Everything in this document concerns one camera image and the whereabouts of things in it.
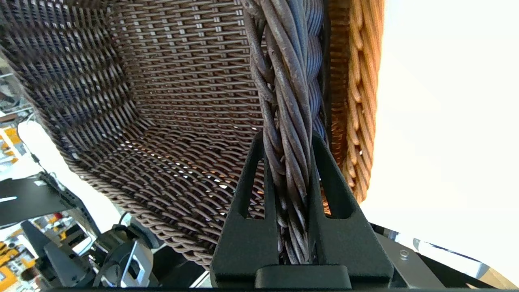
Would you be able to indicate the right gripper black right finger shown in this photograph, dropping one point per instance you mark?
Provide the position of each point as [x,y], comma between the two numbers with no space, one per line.
[344,239]

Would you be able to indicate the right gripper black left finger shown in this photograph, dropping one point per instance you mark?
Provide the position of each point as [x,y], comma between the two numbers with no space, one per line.
[247,243]

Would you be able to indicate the orange wicker basket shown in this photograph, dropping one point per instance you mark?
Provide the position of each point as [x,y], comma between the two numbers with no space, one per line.
[357,101]

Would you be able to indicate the dark brown wicker basket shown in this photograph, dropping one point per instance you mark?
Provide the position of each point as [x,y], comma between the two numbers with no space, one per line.
[174,113]

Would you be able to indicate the silver black robot chassis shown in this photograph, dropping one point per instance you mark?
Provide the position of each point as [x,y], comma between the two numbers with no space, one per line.
[421,263]

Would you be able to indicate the black flat panel stand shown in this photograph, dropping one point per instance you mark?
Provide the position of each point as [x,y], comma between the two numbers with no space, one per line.
[32,198]

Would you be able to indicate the yellow background equipment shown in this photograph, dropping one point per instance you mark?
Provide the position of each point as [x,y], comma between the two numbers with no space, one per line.
[10,138]

